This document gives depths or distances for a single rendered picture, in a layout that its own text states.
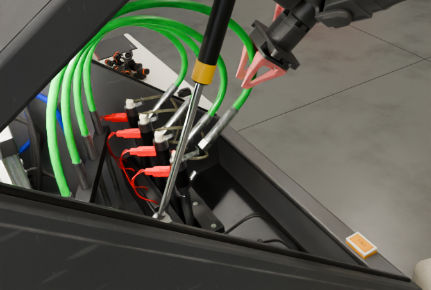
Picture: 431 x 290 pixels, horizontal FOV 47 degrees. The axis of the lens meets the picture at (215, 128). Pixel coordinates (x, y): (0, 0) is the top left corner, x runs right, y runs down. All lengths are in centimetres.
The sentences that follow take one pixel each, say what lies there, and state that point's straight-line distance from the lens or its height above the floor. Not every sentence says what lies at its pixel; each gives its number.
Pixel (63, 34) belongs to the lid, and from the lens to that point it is 34.
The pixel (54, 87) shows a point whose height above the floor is 135.
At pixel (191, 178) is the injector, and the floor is 109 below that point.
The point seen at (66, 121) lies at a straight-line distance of 87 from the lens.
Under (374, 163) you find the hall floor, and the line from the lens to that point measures 271.
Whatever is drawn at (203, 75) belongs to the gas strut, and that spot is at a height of 146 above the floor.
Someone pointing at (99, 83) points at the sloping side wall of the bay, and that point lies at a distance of 113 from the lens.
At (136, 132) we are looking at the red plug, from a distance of 104.
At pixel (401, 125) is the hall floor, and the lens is 301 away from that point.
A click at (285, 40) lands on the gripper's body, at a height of 132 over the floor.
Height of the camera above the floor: 166
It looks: 33 degrees down
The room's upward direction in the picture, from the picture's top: 8 degrees counter-clockwise
